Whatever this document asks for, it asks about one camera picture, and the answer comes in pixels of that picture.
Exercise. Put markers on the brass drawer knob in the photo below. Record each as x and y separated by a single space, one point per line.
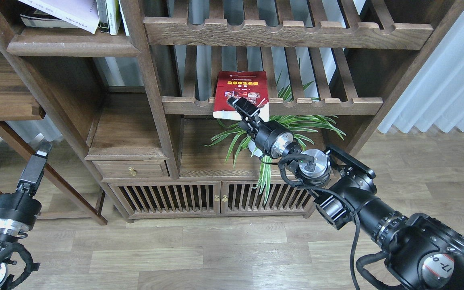
132 171

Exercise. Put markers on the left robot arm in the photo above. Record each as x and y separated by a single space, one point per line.
9 243

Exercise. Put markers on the spider plant leaves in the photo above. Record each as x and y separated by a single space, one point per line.
298 124

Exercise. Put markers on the white curtain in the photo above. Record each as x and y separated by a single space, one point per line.
434 100

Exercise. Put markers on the white book top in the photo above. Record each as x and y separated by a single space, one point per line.
81 13

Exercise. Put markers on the dark wooden bookshelf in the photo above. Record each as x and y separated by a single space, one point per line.
145 101

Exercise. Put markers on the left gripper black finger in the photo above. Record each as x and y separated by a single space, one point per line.
44 149

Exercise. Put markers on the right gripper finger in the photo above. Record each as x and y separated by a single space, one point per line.
234 102

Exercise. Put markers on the white plant pot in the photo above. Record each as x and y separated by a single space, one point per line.
255 150

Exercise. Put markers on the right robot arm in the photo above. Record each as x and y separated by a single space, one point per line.
391 251

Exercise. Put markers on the dark spine upright book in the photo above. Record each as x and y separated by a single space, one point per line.
103 22

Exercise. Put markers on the red paperback book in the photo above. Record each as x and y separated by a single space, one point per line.
251 85

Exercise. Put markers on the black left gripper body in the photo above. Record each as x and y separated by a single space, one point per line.
19 210

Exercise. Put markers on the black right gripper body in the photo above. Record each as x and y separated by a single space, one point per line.
271 137

